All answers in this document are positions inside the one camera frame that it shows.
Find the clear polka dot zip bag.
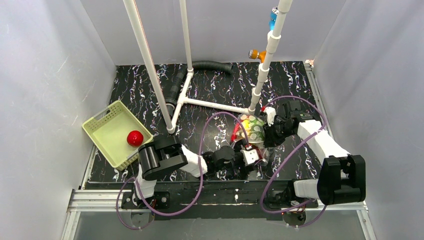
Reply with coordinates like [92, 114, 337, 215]
[230, 114, 270, 166]

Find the red fake apple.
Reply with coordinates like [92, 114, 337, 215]
[126, 130, 144, 148]

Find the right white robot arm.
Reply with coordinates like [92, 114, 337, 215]
[260, 100, 366, 205]

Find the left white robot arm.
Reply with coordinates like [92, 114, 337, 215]
[134, 136, 265, 199]

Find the orange clamp knob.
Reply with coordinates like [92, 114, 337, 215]
[248, 49, 267, 63]

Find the blue clamp knob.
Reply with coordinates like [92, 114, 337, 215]
[268, 7, 279, 31]

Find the light green plastic basket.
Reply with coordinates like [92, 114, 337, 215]
[82, 100, 154, 171]

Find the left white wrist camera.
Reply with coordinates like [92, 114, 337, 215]
[240, 148, 262, 166]

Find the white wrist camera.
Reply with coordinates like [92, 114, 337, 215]
[240, 148, 262, 166]
[262, 106, 277, 127]

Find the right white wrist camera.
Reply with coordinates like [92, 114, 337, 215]
[262, 106, 277, 127]

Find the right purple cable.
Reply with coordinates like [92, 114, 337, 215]
[259, 95, 329, 229]

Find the purple cable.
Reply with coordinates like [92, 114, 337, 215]
[259, 95, 329, 229]
[115, 111, 251, 231]

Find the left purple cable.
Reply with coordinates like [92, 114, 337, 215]
[115, 111, 251, 231]

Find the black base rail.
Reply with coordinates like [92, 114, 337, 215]
[145, 179, 319, 221]

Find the black corrugated hose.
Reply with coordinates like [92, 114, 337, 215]
[164, 60, 234, 110]

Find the white PVC pipe frame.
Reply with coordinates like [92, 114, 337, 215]
[123, 0, 293, 134]

